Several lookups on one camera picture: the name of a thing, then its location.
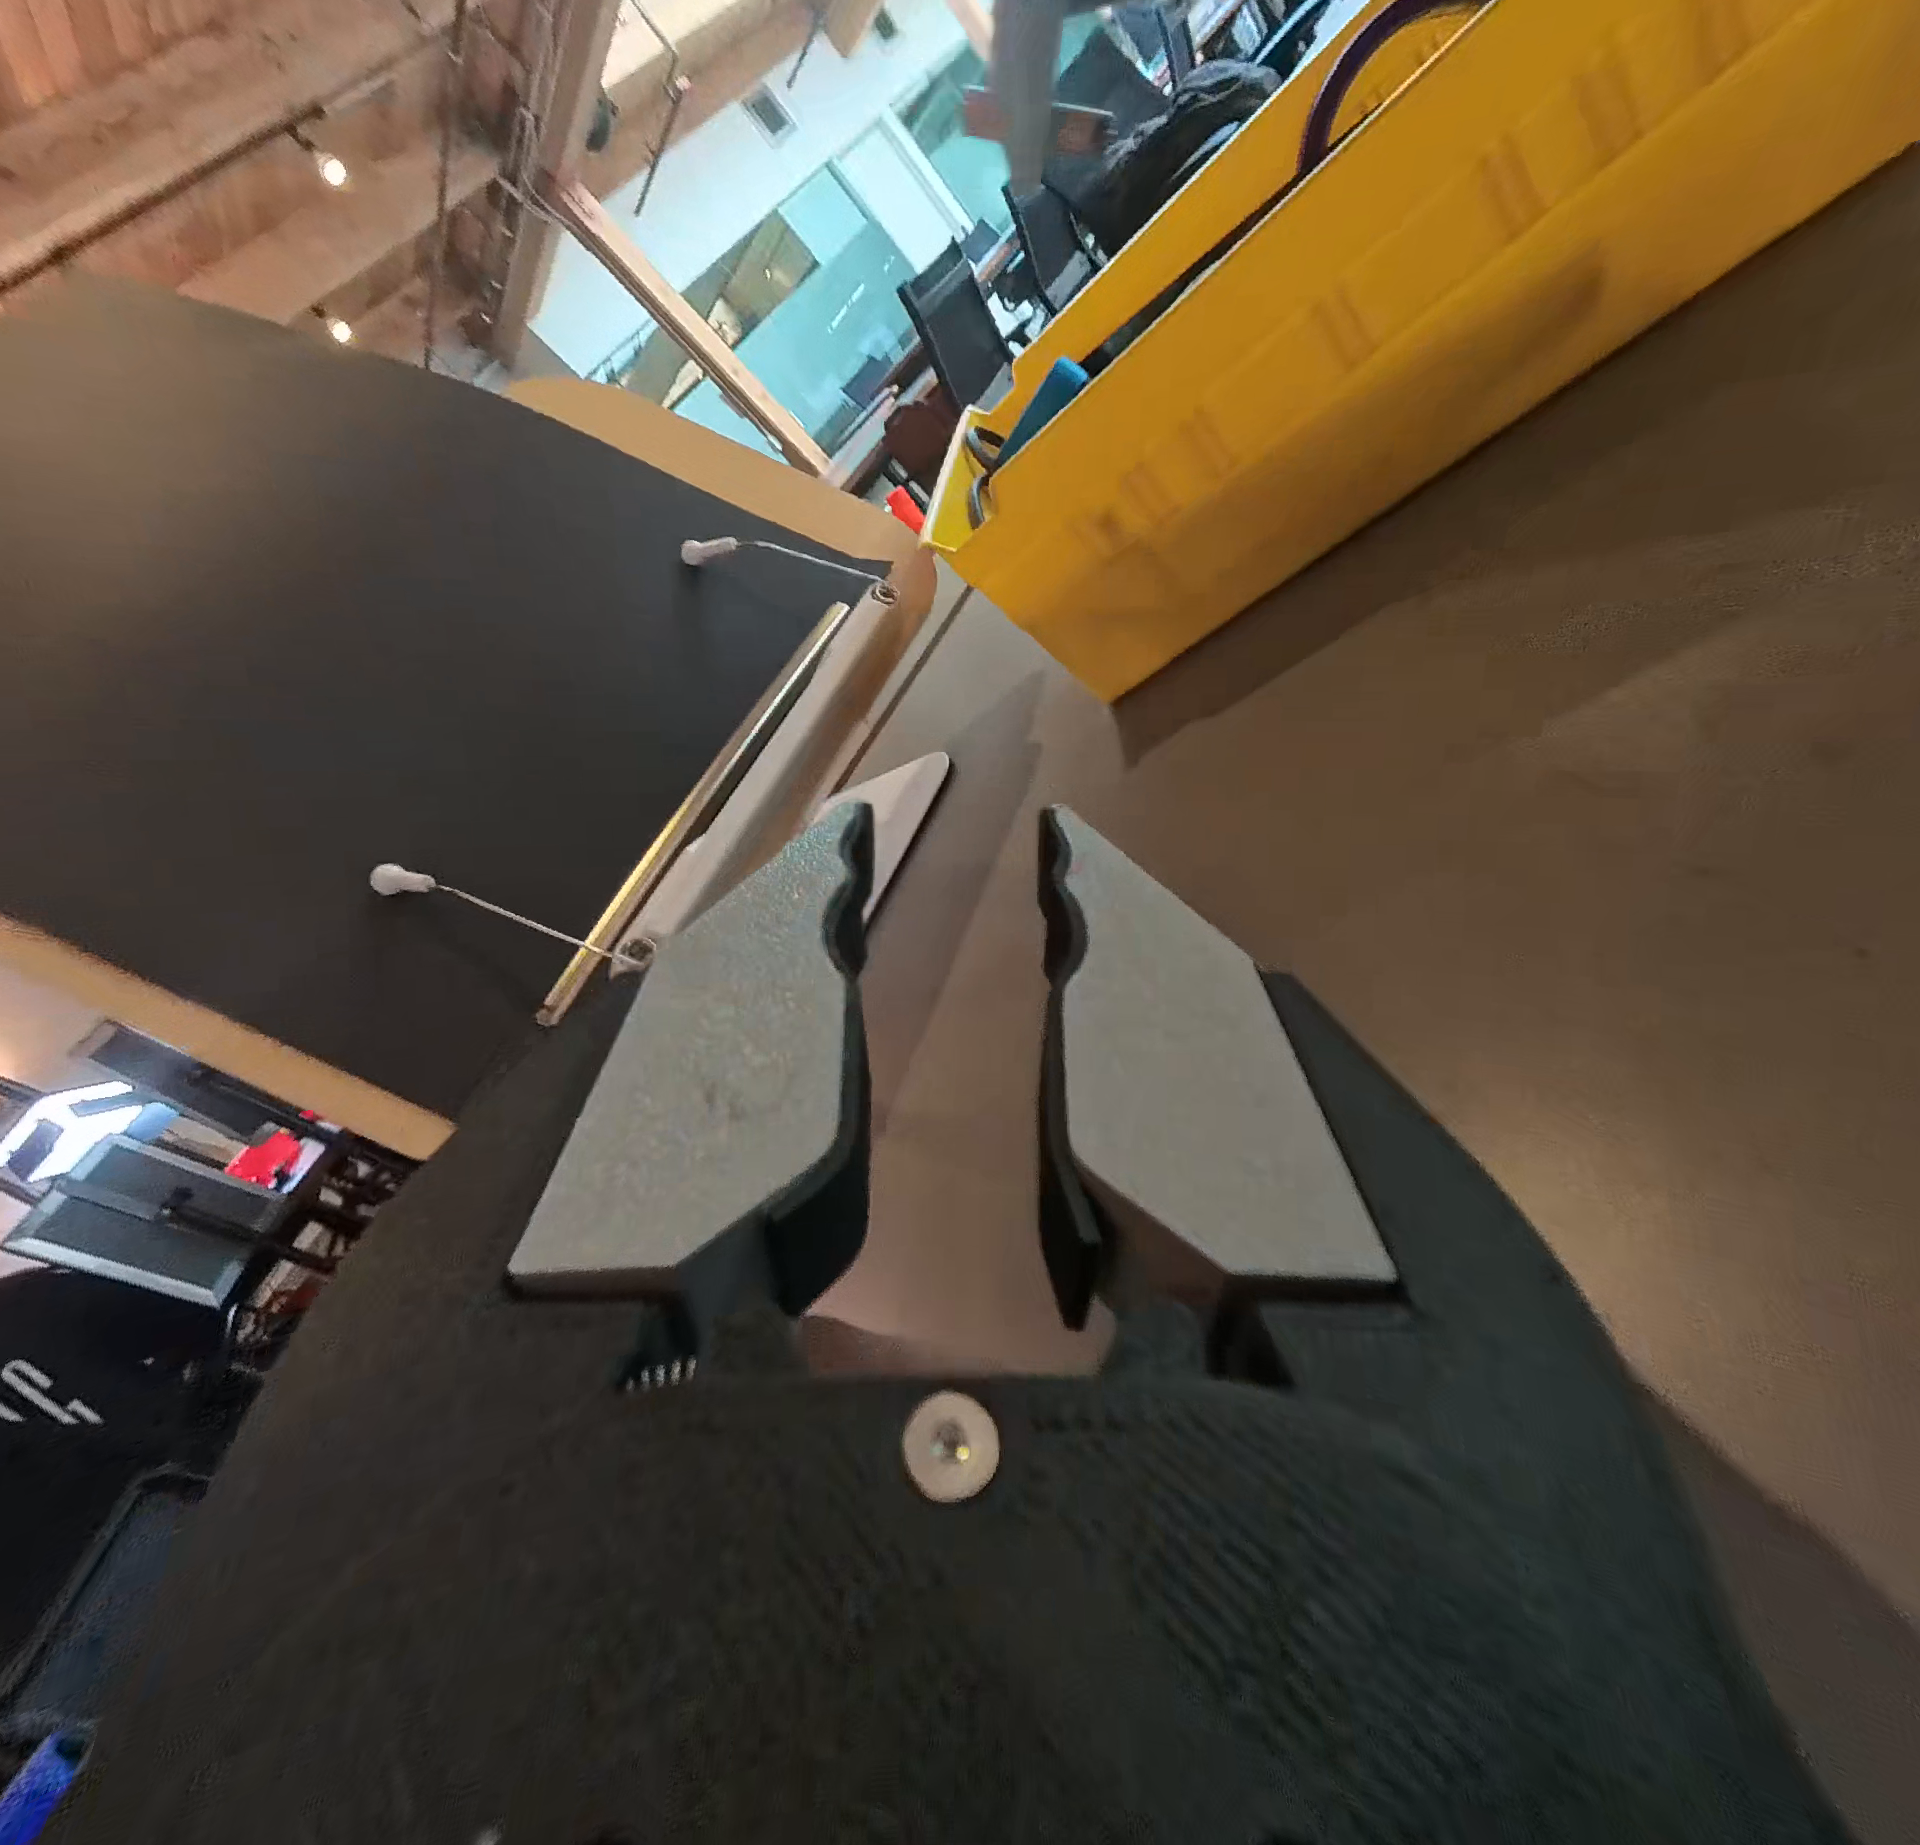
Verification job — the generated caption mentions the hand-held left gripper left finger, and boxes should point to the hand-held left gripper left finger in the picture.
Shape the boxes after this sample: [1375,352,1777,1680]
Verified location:
[508,801,877,1318]

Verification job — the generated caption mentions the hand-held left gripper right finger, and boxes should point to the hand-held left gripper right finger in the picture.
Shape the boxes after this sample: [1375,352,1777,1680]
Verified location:
[1036,804,1403,1332]

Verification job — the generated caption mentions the yellow plastic bin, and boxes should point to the yellow plastic bin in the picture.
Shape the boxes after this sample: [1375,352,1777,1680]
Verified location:
[922,0,1920,702]

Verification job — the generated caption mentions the grey monitor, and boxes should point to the grey monitor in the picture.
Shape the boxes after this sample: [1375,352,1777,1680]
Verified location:
[0,1133,295,1313]

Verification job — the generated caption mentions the black display board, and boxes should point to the black display board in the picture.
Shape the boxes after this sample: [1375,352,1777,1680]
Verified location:
[0,268,938,1155]

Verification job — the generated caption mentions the black printed cloth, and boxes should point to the black printed cloth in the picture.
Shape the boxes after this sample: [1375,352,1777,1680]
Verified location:
[0,1267,244,1681]

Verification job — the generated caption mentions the blue foam block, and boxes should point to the blue foam block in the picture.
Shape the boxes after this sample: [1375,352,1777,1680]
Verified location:
[999,356,1091,467]

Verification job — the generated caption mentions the black office chair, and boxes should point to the black office chair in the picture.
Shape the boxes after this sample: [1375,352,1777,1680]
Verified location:
[1003,180,1104,316]
[896,240,1022,407]

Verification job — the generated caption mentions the dark jacket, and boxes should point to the dark jacket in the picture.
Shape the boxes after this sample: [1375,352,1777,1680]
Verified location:
[1072,56,1283,220]

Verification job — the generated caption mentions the purple tape roll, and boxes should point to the purple tape roll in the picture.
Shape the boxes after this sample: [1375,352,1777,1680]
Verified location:
[1302,0,1518,167]

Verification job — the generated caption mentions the white tipped wire clip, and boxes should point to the white tipped wire clip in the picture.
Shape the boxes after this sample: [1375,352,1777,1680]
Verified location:
[369,861,658,975]
[679,531,902,603]

